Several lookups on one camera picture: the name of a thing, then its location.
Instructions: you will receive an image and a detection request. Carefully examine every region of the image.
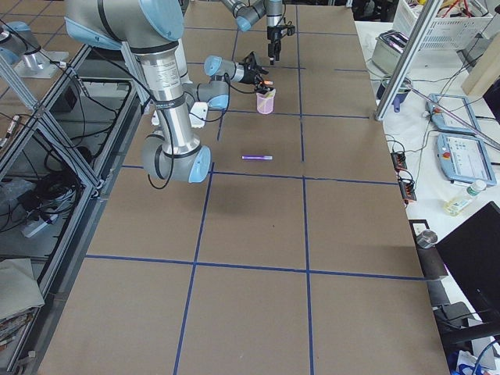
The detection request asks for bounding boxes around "clear plastic bottle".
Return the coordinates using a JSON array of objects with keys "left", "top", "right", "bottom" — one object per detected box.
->
[{"left": 444, "top": 180, "right": 487, "bottom": 216}]

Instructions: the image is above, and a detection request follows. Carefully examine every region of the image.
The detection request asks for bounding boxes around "white power strip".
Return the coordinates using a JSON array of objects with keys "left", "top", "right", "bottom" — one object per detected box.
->
[{"left": 21, "top": 214, "right": 58, "bottom": 238}]

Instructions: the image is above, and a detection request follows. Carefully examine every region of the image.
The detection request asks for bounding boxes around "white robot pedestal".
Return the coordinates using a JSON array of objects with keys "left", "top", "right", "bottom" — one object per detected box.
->
[{"left": 141, "top": 41, "right": 208, "bottom": 136}]

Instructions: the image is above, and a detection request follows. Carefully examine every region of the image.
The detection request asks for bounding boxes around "upper teach pendant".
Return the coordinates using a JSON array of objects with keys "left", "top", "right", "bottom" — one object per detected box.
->
[{"left": 427, "top": 93, "right": 480, "bottom": 135}]

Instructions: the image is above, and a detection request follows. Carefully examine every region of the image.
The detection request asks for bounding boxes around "white plastic crate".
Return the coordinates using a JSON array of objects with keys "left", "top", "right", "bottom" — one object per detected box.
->
[{"left": 393, "top": 1, "right": 493, "bottom": 51}]

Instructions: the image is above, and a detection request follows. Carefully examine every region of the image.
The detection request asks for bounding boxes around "aluminium frame post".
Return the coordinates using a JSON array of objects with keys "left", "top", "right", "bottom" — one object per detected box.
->
[{"left": 374, "top": 0, "right": 441, "bottom": 121}]

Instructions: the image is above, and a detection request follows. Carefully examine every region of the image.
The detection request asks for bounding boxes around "black monitor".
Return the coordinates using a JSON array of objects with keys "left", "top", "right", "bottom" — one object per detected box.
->
[{"left": 437, "top": 202, "right": 499, "bottom": 322}]

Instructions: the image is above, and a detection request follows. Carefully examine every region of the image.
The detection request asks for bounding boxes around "orange black connector strip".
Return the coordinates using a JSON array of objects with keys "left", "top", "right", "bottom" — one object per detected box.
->
[{"left": 391, "top": 151, "right": 416, "bottom": 205}]

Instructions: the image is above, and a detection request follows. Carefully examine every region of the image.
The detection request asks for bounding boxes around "silver toaster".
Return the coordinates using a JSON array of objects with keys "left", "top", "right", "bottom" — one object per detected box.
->
[{"left": 372, "top": 30, "right": 409, "bottom": 73}]

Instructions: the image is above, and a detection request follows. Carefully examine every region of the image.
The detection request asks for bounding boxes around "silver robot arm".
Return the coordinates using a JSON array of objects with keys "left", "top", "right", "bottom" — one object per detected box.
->
[
  {"left": 222, "top": 0, "right": 296, "bottom": 66},
  {"left": 65, "top": 1, "right": 272, "bottom": 183}
]

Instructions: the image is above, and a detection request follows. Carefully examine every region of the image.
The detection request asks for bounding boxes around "small metal cup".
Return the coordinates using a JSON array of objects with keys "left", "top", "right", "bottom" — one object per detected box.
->
[{"left": 416, "top": 229, "right": 438, "bottom": 249}]

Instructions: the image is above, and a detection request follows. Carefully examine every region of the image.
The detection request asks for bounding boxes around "teach pendant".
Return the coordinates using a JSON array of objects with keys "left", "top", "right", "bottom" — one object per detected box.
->
[
  {"left": 427, "top": 93, "right": 480, "bottom": 135},
  {"left": 436, "top": 133, "right": 497, "bottom": 187}
]

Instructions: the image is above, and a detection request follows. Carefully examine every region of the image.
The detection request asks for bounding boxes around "pink mesh pen holder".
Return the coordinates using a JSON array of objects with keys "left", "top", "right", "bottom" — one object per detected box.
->
[{"left": 256, "top": 94, "right": 276, "bottom": 115}]

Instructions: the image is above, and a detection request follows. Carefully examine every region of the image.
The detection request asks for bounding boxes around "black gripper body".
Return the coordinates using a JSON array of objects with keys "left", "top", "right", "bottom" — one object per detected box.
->
[
  {"left": 239, "top": 51, "right": 269, "bottom": 85},
  {"left": 266, "top": 23, "right": 295, "bottom": 44}
]

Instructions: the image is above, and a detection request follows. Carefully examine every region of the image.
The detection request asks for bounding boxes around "lower teach pendant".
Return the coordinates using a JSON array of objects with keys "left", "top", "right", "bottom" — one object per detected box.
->
[{"left": 436, "top": 133, "right": 497, "bottom": 187}]

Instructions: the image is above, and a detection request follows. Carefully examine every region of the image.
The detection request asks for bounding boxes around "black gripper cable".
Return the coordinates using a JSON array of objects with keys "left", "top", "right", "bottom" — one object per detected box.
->
[{"left": 146, "top": 73, "right": 259, "bottom": 191}]

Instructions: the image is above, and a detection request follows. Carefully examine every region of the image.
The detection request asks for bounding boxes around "purple highlighter pen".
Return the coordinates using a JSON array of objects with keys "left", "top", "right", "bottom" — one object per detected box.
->
[{"left": 241, "top": 155, "right": 273, "bottom": 161}]

